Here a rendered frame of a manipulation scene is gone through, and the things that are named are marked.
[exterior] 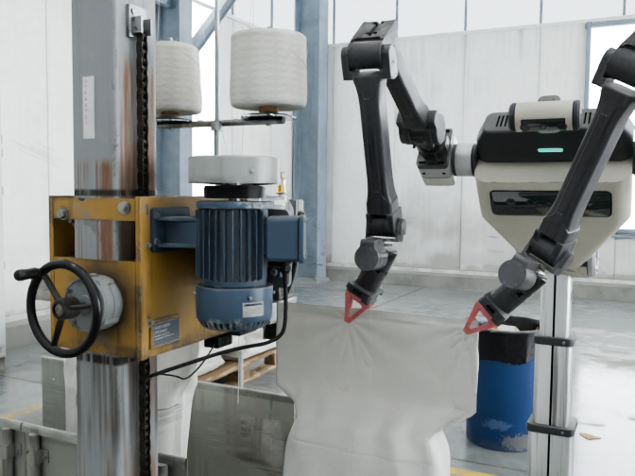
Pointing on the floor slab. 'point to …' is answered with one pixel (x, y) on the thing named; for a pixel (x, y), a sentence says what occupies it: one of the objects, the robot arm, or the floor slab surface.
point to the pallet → (243, 368)
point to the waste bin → (504, 386)
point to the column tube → (91, 37)
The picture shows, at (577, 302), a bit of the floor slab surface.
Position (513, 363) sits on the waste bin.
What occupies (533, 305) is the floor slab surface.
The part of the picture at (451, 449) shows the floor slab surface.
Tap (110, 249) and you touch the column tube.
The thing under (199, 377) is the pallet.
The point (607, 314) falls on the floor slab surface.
